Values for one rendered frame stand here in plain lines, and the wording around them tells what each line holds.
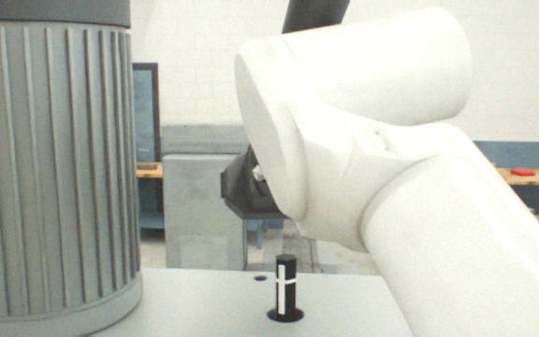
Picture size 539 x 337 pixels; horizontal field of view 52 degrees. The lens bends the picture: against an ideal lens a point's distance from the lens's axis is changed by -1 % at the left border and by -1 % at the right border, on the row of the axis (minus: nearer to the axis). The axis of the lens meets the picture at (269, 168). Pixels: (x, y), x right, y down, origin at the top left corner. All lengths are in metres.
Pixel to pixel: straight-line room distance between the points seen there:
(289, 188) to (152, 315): 0.35
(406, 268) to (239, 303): 0.38
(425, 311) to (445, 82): 0.14
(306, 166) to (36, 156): 0.30
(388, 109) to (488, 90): 7.01
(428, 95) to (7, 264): 0.37
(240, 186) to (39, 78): 0.19
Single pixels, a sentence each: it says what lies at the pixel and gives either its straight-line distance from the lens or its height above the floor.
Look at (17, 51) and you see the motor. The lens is 0.49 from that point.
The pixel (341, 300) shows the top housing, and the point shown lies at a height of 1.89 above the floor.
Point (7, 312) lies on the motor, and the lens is 0.53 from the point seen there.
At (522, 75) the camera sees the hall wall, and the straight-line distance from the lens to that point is 7.42.
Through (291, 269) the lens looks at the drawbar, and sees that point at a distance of 0.54.
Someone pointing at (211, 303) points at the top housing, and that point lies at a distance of 0.59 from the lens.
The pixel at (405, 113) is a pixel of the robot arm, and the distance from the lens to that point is 0.31.
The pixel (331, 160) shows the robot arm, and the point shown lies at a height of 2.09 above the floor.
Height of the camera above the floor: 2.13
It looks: 11 degrees down
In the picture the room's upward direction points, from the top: straight up
